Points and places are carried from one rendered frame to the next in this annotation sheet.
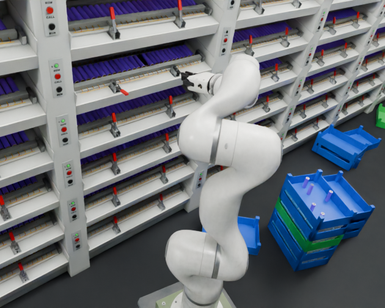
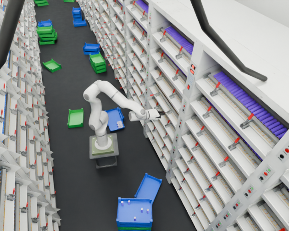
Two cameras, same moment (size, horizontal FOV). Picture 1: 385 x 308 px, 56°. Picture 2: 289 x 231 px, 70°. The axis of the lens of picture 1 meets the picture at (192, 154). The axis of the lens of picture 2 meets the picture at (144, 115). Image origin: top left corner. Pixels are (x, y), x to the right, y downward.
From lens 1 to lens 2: 2.13 m
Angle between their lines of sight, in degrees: 76
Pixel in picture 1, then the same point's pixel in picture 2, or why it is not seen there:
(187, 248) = not seen: hidden behind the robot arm
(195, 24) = (174, 102)
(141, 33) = (162, 86)
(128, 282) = (136, 147)
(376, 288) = not seen: outside the picture
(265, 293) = (115, 193)
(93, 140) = (152, 103)
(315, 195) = (139, 215)
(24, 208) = (142, 100)
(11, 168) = (142, 87)
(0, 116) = (144, 74)
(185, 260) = not seen: hidden behind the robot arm
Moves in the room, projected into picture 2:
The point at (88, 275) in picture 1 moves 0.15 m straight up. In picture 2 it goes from (142, 137) to (142, 130)
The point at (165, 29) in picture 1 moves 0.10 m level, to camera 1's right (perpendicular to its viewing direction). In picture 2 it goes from (167, 93) to (163, 100)
